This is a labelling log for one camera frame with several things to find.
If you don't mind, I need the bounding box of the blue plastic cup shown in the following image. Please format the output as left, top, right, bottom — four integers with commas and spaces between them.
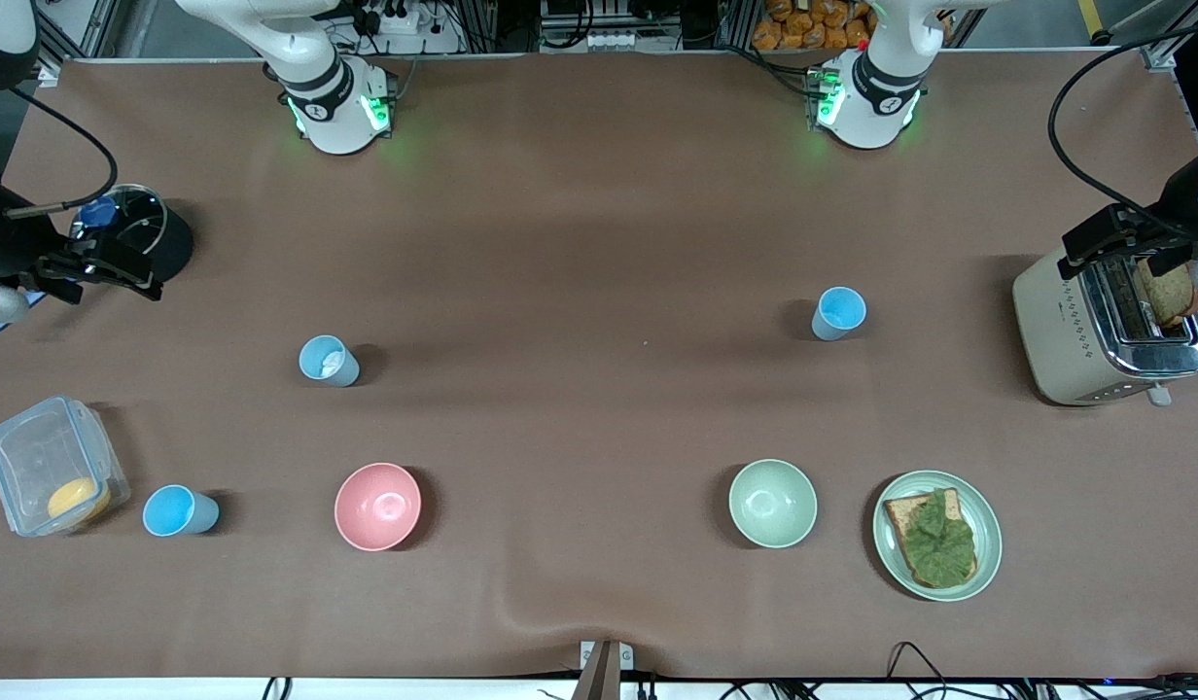
299, 334, 361, 388
142, 484, 221, 538
811, 286, 867, 342

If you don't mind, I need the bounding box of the brown bread slice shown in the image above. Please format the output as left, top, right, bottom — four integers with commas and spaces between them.
1136, 261, 1198, 330

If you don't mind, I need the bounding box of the glass lid with blue knob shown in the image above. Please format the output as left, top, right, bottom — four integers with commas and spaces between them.
70, 185, 168, 269

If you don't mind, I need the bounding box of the cream and chrome toaster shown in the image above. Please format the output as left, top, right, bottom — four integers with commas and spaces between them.
1012, 248, 1198, 408

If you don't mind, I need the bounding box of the clear plastic storage container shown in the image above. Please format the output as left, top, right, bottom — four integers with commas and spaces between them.
0, 395, 132, 539

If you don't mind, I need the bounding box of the yellow round food piece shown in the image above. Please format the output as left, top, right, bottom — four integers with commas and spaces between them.
47, 476, 113, 522

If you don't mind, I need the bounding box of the pale green plate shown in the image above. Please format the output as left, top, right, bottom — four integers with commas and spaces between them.
872, 471, 1004, 603

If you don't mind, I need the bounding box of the green lettuce leaf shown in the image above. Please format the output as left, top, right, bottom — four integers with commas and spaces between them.
900, 489, 978, 587

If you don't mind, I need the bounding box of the toast slice under lettuce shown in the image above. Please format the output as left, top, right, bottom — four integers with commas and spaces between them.
883, 488, 979, 590

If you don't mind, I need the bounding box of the pink bowl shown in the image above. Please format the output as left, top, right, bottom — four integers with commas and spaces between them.
334, 462, 423, 552

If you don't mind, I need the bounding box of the bag of orange buns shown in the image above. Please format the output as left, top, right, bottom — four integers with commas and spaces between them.
752, 0, 874, 53

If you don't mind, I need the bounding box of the pale green bowl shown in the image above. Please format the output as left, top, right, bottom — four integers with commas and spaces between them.
728, 459, 819, 549

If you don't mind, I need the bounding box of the brown table cover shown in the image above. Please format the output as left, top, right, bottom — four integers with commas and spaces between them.
0, 49, 1198, 682

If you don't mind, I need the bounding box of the black saucepan with blue handle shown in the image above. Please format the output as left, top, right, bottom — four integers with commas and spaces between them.
0, 184, 194, 334

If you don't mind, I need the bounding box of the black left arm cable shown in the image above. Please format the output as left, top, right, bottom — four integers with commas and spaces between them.
1046, 23, 1198, 223

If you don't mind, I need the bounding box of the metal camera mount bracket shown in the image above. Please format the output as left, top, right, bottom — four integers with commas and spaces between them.
572, 639, 636, 700

